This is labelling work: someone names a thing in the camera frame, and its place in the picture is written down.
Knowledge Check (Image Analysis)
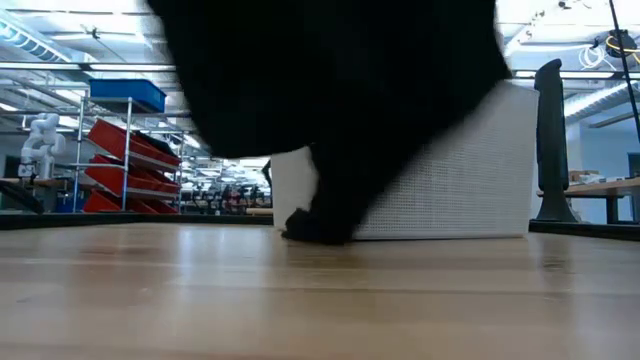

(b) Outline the black garment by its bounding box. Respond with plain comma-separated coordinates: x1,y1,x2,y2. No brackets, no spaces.
144,0,514,246

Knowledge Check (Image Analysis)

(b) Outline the white woven plastic basket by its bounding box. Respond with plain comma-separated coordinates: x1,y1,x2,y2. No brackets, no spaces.
269,79,540,241

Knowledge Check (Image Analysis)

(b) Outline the red storage bin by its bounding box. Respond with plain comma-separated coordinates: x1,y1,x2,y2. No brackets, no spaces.
82,189,179,215
83,153,182,196
87,118,182,169

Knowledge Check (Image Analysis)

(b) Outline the blue storage bin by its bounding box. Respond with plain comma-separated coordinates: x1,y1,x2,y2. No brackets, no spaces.
88,78,168,114

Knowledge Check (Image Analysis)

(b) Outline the background wooden table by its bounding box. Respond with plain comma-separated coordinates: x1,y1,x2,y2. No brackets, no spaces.
537,176,640,225

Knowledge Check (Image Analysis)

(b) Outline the wooden workbench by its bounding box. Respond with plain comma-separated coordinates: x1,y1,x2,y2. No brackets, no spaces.
0,177,71,215

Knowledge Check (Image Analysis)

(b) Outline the dark grey post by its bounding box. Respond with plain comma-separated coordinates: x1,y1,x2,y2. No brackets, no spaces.
533,58,580,224

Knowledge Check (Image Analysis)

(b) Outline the thin black hanging cable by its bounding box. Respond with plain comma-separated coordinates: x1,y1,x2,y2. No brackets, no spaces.
607,0,640,144

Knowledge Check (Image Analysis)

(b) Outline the ceiling cable reel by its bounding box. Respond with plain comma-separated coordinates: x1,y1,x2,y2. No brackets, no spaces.
579,29,640,69

